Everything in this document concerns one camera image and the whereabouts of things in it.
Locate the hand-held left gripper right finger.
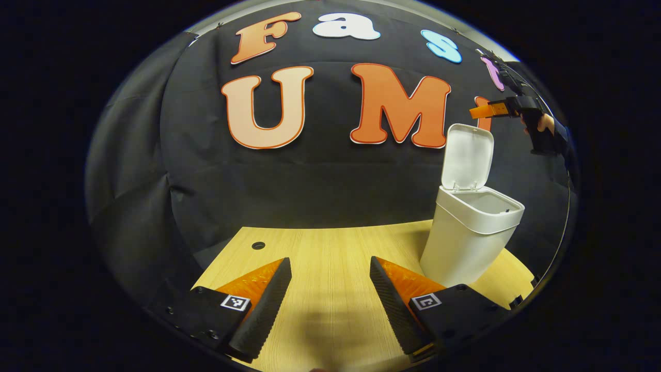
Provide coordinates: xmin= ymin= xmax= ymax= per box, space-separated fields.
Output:
xmin=370 ymin=256 xmax=517 ymax=362

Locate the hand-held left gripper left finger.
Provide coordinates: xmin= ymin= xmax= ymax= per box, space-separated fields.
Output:
xmin=150 ymin=257 xmax=293 ymax=364

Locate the white desktop garbage bin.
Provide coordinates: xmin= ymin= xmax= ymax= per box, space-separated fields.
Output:
xmin=419 ymin=123 xmax=526 ymax=288

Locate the wooden desktop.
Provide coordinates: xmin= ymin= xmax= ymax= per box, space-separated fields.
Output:
xmin=191 ymin=220 xmax=535 ymax=372

